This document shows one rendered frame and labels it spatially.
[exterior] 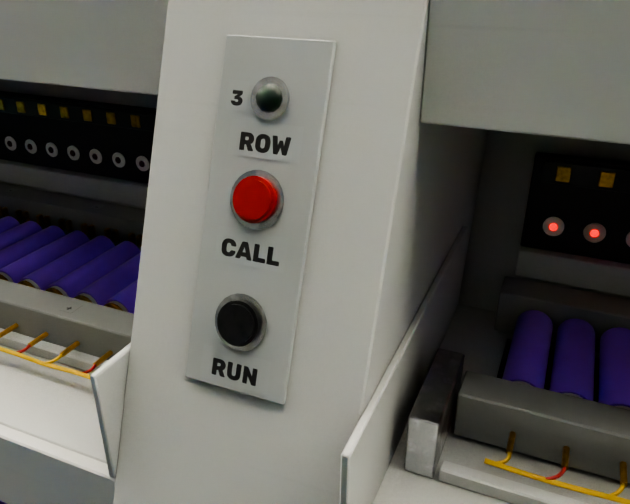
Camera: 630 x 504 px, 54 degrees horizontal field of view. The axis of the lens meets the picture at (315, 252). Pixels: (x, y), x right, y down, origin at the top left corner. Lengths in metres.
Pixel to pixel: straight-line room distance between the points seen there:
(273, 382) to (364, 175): 0.08
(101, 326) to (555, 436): 0.21
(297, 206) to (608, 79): 0.10
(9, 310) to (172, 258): 0.14
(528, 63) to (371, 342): 0.10
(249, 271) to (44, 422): 0.13
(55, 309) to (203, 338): 0.13
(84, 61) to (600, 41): 0.19
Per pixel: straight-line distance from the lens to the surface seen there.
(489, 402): 0.27
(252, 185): 0.21
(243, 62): 0.22
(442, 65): 0.21
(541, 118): 0.21
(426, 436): 0.25
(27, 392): 0.33
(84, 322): 0.32
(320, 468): 0.22
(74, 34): 0.28
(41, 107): 0.49
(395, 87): 0.20
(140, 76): 0.26
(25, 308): 0.35
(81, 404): 0.31
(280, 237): 0.21
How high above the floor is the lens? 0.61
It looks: 7 degrees down
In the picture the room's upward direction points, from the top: 8 degrees clockwise
